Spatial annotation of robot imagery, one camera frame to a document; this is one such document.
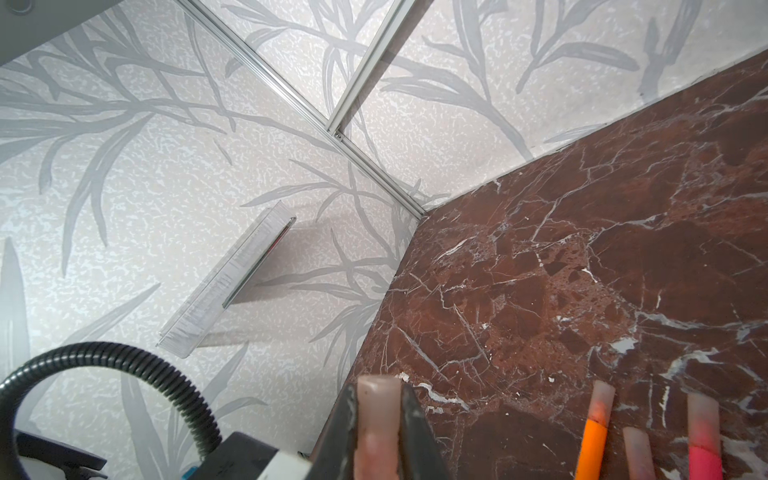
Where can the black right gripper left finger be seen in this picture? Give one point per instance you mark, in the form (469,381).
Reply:
(336,452)

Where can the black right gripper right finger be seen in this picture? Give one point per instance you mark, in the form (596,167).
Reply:
(419,454)

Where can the pink pen cap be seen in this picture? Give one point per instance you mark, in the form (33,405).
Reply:
(379,410)

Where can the orange pen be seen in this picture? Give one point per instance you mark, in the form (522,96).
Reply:
(595,432)

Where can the purple marker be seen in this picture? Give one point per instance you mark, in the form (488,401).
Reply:
(638,454)

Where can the thick pink marker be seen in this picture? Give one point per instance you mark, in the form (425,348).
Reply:
(704,444)

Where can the horizontal aluminium crossbar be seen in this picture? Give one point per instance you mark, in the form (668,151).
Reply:
(396,29)

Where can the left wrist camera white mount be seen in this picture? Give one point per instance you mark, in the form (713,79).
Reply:
(241,457)

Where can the clear plastic wall tray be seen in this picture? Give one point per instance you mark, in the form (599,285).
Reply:
(193,320)

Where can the aluminium frame post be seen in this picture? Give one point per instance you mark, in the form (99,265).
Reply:
(249,58)

